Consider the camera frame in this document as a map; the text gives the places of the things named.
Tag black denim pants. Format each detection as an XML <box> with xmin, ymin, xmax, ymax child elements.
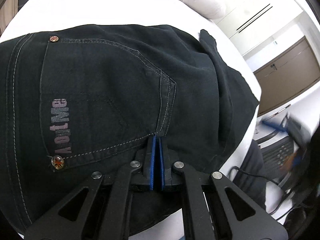
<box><xmin>1</xmin><ymin>25</ymin><xmax>259</xmax><ymax>233</ymax></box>

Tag white bed mattress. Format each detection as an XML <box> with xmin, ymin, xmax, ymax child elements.
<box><xmin>0</xmin><ymin>0</ymin><xmax>262</xmax><ymax>240</ymax></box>

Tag brown wooden cabinet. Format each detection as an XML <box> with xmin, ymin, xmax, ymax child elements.
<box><xmin>254</xmin><ymin>37</ymin><xmax>319</xmax><ymax>116</ymax></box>

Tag white wardrobe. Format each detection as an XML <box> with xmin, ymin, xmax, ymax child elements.
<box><xmin>214</xmin><ymin>0</ymin><xmax>303</xmax><ymax>55</ymax></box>

